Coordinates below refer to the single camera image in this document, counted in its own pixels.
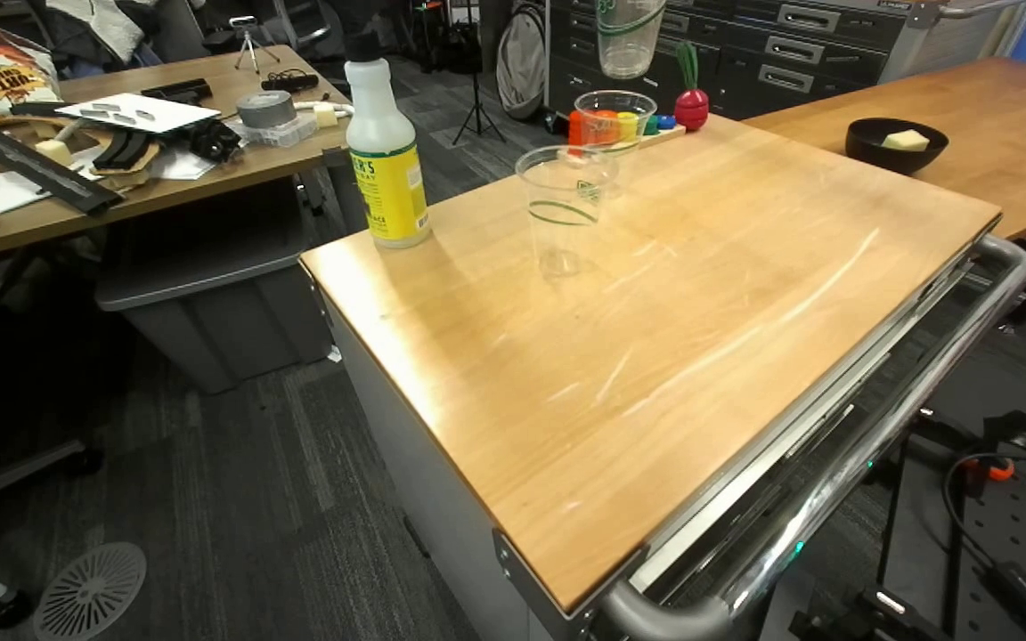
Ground orange toy disc stack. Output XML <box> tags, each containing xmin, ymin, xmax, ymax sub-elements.
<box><xmin>587</xmin><ymin>111</ymin><xmax>624</xmax><ymax>149</ymax></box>

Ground white bottle with yellow label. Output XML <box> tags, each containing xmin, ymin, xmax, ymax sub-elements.
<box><xmin>342</xmin><ymin>57</ymin><xmax>434</xmax><ymax>253</ymax></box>

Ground black tripod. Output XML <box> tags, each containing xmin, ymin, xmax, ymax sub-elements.
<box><xmin>447</xmin><ymin>0</ymin><xmax>520</xmax><ymax>155</ymax></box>

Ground red radish toy green leaves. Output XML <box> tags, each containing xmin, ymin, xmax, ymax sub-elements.
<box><xmin>670</xmin><ymin>39</ymin><xmax>713</xmax><ymax>136</ymax></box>

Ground grey filing cabinet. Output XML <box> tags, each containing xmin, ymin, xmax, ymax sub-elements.
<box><xmin>91</xmin><ymin>174</ymin><xmax>342</xmax><ymax>398</ymax></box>

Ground wooden office desk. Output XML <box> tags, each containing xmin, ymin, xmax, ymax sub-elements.
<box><xmin>0</xmin><ymin>42</ymin><xmax>355</xmax><ymax>277</ymax></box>

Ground grey tape roll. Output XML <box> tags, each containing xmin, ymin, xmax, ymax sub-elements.
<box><xmin>236</xmin><ymin>91</ymin><xmax>300</xmax><ymax>131</ymax></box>

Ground black remote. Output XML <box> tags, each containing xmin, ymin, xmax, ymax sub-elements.
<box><xmin>257</xmin><ymin>68</ymin><xmax>325</xmax><ymax>95</ymax></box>

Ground dark drawer tool chest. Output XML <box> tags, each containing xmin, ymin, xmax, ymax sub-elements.
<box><xmin>543</xmin><ymin>0</ymin><xmax>1022</xmax><ymax>126</ymax></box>

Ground black bowl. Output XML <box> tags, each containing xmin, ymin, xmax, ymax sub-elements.
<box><xmin>839</xmin><ymin>115</ymin><xmax>950</xmax><ymax>178</ymax></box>

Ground black flat phone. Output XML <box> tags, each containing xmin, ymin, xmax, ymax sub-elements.
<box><xmin>137</xmin><ymin>76</ymin><xmax>216</xmax><ymax>111</ymax></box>

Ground white paper sheet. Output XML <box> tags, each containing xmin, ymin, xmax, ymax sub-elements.
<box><xmin>53</xmin><ymin>91</ymin><xmax>222</xmax><ymax>139</ymax></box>

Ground yellow butter block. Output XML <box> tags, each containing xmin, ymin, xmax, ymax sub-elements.
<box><xmin>881</xmin><ymin>126</ymin><xmax>933</xmax><ymax>158</ymax></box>

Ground long black bar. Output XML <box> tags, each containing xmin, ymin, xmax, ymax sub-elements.
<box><xmin>0</xmin><ymin>121</ymin><xmax>127</xmax><ymax>219</ymax></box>

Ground round grey perforated disc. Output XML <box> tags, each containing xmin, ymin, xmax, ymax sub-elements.
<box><xmin>29</xmin><ymin>543</ymin><xmax>150</xmax><ymax>641</ymax></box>

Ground white jacket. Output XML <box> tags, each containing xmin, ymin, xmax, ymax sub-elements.
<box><xmin>40</xmin><ymin>0</ymin><xmax>150</xmax><ymax>73</ymax></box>

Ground small white note paper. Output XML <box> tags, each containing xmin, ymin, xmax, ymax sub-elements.
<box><xmin>0</xmin><ymin>169</ymin><xmax>53</xmax><ymax>219</ymax></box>

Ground wooden side table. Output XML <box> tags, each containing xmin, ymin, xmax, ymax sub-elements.
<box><xmin>746</xmin><ymin>57</ymin><xmax>1026</xmax><ymax>241</ymax></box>

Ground black perforated breadboard plate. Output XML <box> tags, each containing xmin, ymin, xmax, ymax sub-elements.
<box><xmin>876</xmin><ymin>469</ymin><xmax>1026</xmax><ymax>641</ymax></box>

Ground chip bag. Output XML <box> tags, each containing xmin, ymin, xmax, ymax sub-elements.
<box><xmin>0</xmin><ymin>24</ymin><xmax>65</xmax><ymax>128</ymax></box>

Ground orange clamp handle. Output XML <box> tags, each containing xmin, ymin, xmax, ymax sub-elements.
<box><xmin>958</xmin><ymin>451</ymin><xmax>1022</xmax><ymax>491</ymax></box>

